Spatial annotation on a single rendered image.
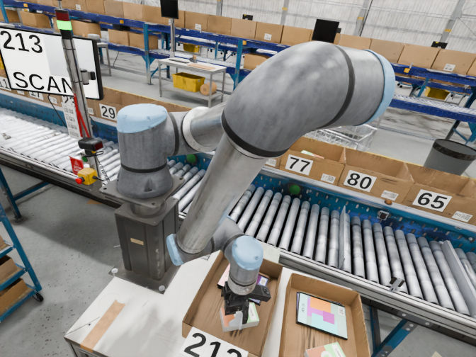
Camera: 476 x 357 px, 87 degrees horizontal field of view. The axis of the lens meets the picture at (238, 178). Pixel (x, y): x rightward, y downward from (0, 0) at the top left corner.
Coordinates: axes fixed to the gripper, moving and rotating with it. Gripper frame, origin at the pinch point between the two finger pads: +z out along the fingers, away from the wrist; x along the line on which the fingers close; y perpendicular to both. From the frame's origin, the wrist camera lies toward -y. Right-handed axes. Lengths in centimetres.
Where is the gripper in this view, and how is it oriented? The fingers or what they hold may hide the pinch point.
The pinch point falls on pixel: (239, 315)
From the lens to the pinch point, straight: 104.6
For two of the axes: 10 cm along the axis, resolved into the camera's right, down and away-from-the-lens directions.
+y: -9.6, 0.3, -2.7
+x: 2.4, 5.5, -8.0
